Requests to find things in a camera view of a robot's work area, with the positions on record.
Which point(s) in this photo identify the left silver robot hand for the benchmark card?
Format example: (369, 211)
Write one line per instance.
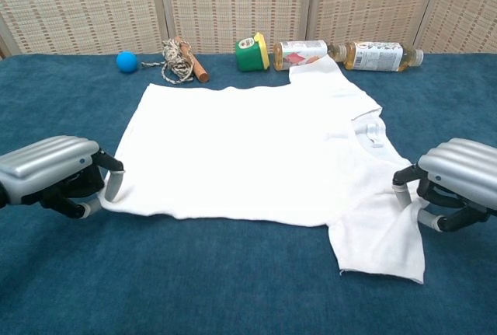
(46, 164)

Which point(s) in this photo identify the blue table cover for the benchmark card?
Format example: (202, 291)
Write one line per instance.
(233, 304)

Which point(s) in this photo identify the green container with yellow lid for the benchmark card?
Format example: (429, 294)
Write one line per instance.
(248, 59)

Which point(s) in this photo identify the blue ball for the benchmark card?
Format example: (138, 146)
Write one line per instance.
(127, 62)

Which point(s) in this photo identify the woven folding screen panel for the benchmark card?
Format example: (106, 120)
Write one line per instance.
(372, 1)
(77, 8)
(233, 1)
(466, 8)

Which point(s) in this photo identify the tea bottle with fruit label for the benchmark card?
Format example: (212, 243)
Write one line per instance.
(299, 49)

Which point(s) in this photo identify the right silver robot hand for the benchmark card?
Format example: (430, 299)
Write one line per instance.
(462, 168)

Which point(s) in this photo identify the white t-shirt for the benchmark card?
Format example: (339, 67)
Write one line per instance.
(233, 148)

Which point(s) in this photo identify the tea bottle with white label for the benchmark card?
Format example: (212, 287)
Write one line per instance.
(376, 57)

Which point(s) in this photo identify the brown wooden stick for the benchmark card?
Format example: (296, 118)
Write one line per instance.
(200, 70)

